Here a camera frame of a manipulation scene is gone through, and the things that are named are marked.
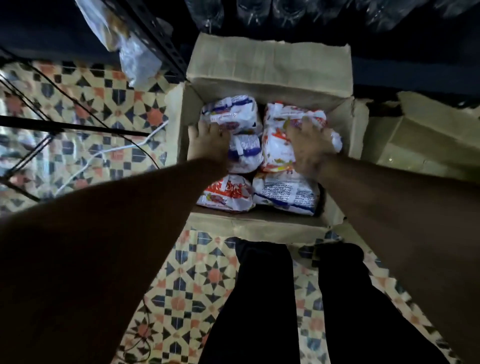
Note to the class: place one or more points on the person's left hand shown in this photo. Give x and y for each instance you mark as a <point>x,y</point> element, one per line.
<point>208,144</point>

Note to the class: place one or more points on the person's right hand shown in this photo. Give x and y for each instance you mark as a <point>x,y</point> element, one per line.
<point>311,148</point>

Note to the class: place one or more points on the person's right fingers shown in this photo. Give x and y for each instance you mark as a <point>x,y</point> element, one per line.
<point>304,125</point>

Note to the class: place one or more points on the person's left fingers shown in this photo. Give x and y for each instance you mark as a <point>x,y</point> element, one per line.
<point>210,128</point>

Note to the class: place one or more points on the white blue-striped snack packet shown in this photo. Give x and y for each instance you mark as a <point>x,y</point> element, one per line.
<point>234,110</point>

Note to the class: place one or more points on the white red-orange snack packet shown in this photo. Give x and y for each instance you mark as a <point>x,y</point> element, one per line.
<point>275,144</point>

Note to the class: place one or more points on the person's left forearm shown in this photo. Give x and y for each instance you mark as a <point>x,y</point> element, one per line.
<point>112,255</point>

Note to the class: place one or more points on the person's right forearm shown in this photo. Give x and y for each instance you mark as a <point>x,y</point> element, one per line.
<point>405,225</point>

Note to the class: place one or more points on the small white blue snack packet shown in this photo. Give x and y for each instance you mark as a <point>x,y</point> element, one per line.
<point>245,153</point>

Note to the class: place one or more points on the open brown cardboard box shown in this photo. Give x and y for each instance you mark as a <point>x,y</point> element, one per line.
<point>270,71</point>

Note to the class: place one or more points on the white red-lettered snack packet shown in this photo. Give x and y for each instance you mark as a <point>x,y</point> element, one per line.
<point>227,193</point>

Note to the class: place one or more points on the white blue-edged text snack packet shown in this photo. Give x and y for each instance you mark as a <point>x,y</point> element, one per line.
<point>287,193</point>

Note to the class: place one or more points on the black metal shelf rack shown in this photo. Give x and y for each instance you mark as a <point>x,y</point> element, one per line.
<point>157,37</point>

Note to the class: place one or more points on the clear plastic bag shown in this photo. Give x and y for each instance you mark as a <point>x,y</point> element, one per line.
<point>127,48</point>

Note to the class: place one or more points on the row of clear plastic bottles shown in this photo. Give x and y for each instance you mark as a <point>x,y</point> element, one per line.
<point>285,11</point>

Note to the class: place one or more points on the flattened brown cardboard box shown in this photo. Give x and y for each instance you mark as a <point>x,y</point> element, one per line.
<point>423,138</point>

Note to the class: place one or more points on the person's left leg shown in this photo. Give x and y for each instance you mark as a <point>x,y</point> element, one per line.
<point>255,311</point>

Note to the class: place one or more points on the person's leg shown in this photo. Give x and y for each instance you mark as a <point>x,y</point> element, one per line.
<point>255,311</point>
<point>360,311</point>

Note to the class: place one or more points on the person's right leg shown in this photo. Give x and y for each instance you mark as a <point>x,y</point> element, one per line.
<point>360,311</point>

